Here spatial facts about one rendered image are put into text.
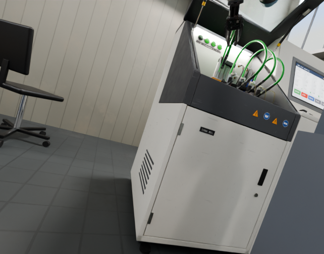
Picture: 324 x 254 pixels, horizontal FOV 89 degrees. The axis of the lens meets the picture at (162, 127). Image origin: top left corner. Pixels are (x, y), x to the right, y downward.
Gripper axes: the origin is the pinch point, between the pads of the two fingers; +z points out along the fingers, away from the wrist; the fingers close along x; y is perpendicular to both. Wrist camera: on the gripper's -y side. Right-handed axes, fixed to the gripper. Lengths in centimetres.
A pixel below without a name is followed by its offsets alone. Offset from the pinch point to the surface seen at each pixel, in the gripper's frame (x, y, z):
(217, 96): -4.0, 32.8, 14.5
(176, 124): -20, 50, 20
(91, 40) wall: -208, -119, 10
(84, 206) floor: -77, 85, 66
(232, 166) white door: 7, 47, 49
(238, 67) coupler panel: 5, -43, 31
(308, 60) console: 56, -57, 32
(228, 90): 0.8, 28.2, 13.6
